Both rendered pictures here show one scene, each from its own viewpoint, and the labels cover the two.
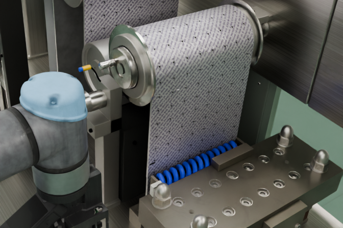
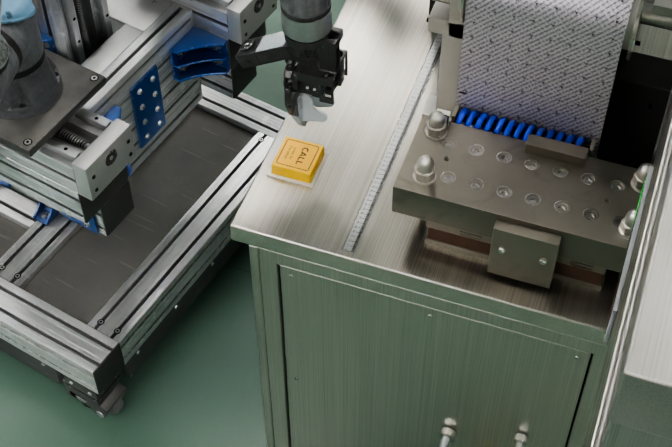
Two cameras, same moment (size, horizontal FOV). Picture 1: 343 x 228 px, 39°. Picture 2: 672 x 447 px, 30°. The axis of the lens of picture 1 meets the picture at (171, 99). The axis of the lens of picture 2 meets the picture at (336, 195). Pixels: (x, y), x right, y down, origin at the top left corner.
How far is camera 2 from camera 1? 135 cm
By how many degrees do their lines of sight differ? 45
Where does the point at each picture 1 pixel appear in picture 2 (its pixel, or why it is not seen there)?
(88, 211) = (319, 71)
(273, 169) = (581, 193)
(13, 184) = (392, 38)
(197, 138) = (530, 102)
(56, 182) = (285, 24)
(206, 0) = not seen: outside the picture
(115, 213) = not seen: hidden behind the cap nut
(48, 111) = not seen: outside the picture
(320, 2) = not seen: outside the picture
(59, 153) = (287, 1)
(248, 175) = (546, 177)
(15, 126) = not seen: outside the picture
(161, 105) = (476, 33)
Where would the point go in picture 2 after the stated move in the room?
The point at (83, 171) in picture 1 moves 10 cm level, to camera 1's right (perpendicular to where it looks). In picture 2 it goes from (308, 29) to (344, 70)
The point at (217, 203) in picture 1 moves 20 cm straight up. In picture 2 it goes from (477, 171) to (489, 79)
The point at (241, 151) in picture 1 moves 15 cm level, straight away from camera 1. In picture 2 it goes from (569, 151) to (655, 126)
